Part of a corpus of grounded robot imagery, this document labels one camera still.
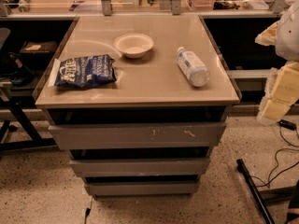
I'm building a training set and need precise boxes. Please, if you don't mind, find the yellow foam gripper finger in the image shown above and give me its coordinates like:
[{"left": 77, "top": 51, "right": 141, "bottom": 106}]
[{"left": 257, "top": 62, "right": 299, "bottom": 125}]

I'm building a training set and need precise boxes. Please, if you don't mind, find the grey drawer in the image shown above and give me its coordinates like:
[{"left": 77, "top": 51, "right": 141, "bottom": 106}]
[
  {"left": 84, "top": 181, "right": 199, "bottom": 197},
  {"left": 70, "top": 158, "right": 210, "bottom": 177},
  {"left": 49, "top": 122, "right": 226, "bottom": 149}
]

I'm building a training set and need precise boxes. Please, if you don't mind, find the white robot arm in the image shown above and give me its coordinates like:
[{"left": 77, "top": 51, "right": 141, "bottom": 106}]
[{"left": 255, "top": 0, "right": 299, "bottom": 125}]

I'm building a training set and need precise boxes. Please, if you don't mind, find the grey drawer cabinet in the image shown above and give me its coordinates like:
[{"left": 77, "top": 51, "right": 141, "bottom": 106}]
[{"left": 32, "top": 13, "right": 243, "bottom": 202}]

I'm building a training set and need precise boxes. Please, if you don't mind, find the grey bottom drawer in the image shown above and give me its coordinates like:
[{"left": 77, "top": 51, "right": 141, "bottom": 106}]
[{"left": 84, "top": 181, "right": 199, "bottom": 197}]

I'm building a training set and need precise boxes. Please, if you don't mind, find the grey top drawer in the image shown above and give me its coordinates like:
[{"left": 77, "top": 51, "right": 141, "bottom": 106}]
[{"left": 49, "top": 122, "right": 226, "bottom": 149}]

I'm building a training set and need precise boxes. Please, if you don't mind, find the black power adapter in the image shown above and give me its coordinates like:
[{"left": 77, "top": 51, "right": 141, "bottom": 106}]
[{"left": 278, "top": 119, "right": 296, "bottom": 131}]

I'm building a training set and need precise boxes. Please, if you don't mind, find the black stand leg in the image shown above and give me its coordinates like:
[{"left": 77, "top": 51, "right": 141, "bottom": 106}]
[{"left": 236, "top": 159, "right": 275, "bottom": 224}]

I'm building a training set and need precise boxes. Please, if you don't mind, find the clear plastic water bottle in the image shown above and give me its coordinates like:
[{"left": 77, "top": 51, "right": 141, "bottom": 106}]
[{"left": 177, "top": 47, "right": 210, "bottom": 87}]

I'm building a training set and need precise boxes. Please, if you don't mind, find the white paper bowl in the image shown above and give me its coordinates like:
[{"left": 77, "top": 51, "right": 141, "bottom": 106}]
[{"left": 114, "top": 34, "right": 154, "bottom": 59}]

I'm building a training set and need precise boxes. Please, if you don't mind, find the blue chip bag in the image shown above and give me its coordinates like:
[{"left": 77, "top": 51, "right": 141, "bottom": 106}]
[{"left": 49, "top": 54, "right": 117, "bottom": 89}]

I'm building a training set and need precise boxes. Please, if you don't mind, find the black bag on shelf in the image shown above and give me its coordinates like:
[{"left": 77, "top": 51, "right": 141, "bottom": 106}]
[{"left": 7, "top": 40, "right": 60, "bottom": 87}]

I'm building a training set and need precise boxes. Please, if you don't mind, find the black floor cable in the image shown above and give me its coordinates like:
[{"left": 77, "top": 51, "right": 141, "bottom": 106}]
[{"left": 250, "top": 126, "right": 299, "bottom": 189}]

